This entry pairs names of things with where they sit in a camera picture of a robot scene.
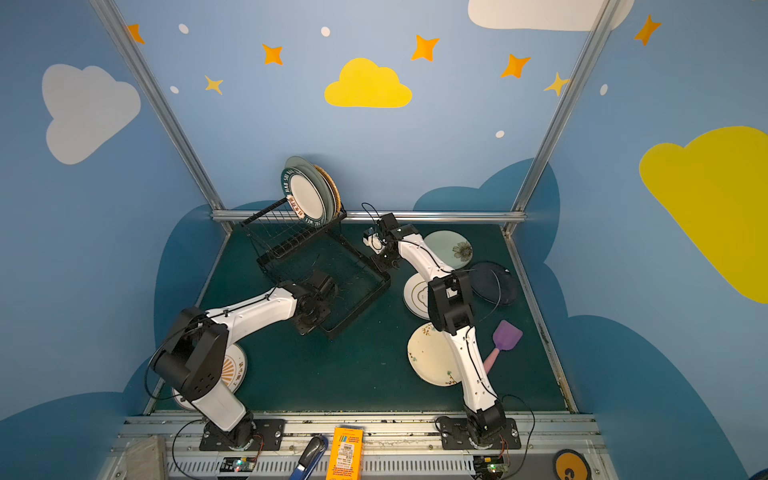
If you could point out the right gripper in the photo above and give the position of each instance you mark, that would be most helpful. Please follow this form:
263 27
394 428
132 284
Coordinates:
381 254

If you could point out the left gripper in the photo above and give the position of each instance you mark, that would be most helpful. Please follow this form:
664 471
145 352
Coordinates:
309 318

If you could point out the yellow woven wicker plate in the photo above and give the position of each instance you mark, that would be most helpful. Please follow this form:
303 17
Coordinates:
334 190

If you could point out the white plate green lettered rim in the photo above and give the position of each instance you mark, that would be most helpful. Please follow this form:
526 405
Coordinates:
303 197

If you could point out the large plain green plate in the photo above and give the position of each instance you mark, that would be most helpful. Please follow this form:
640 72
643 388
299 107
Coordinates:
309 170

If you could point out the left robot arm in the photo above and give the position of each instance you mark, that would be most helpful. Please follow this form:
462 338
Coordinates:
190 358

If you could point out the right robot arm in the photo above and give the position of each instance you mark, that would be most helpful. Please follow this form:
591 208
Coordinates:
450 309

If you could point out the pale green floral plate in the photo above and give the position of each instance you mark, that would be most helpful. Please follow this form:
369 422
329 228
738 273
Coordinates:
450 247

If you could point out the sunburst plate at left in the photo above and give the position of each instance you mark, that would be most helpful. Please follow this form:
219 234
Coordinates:
230 369

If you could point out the cream floral plate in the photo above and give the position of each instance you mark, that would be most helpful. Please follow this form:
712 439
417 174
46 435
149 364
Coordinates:
430 357

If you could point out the dark navy plate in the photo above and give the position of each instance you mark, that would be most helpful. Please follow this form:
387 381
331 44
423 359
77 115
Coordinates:
494 283

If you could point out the purple pink spatula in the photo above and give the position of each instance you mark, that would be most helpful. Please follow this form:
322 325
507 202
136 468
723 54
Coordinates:
505 337

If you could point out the orange yellow box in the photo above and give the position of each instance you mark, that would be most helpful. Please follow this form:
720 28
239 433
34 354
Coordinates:
345 461

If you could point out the yellow black tape roll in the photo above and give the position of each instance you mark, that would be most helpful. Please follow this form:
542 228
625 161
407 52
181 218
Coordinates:
569 464

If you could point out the black wire dish rack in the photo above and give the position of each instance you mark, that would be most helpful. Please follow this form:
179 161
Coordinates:
288 252

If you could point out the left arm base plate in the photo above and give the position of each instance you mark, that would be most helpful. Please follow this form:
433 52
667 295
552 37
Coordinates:
270 435

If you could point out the blue black handled tool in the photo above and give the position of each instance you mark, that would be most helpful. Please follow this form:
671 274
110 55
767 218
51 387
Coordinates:
310 458

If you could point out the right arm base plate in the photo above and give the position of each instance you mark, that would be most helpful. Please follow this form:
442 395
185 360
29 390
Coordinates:
454 435

